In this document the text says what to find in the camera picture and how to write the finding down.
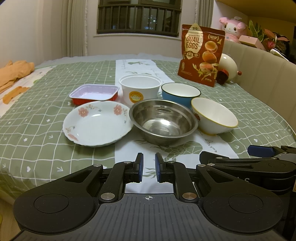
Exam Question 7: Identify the stainless steel bowl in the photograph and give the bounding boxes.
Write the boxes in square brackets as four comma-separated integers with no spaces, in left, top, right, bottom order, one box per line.
[129,99,198,146]

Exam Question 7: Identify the cream bowl yellow rim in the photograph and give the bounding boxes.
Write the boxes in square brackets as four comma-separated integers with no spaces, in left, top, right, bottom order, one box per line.
[191,97,238,135]

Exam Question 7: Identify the white floral plate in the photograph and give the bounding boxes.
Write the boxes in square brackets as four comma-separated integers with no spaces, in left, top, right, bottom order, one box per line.
[63,101,133,147]

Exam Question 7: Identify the blue enamel bowl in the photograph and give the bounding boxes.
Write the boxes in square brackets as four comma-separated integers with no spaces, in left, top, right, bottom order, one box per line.
[161,83,201,108]

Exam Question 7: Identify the white foam bowl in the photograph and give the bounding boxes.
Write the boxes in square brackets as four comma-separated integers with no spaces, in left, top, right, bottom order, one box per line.
[119,74,162,106]

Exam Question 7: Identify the red rectangular tray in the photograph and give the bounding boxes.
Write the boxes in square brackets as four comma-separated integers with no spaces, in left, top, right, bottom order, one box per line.
[69,84,119,105]

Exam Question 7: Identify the green checkered tablecloth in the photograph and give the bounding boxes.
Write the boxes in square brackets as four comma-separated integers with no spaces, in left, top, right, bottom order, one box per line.
[1,59,295,202]

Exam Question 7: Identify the beige padded bench back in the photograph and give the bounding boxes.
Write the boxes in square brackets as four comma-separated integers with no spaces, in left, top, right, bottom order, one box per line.
[223,41,295,130]

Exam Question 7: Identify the dark red round object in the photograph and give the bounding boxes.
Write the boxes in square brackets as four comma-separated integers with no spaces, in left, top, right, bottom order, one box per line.
[216,69,229,85]

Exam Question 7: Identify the cream egg-shaped ornament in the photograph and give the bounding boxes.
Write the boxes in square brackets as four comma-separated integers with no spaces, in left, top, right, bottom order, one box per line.
[218,53,242,82]

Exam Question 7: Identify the pink box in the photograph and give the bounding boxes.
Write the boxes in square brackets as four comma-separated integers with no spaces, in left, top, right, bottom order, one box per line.
[239,35,266,51]

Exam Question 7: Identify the potted plant leaves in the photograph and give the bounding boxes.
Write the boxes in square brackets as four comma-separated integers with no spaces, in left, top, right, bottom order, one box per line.
[248,20,290,54]

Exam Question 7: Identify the quail eggs snack bag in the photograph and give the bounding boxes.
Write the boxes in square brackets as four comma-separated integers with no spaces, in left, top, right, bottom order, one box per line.
[178,23,225,87]

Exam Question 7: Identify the pink plush toy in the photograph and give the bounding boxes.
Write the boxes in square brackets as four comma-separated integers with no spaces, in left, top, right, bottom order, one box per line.
[219,16,248,44]

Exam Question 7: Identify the orange cloth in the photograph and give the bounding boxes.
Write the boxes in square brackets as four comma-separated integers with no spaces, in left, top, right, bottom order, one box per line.
[0,60,35,93]

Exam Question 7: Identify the dark window with railing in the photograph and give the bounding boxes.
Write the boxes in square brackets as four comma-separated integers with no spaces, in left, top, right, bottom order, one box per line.
[97,0,182,37]

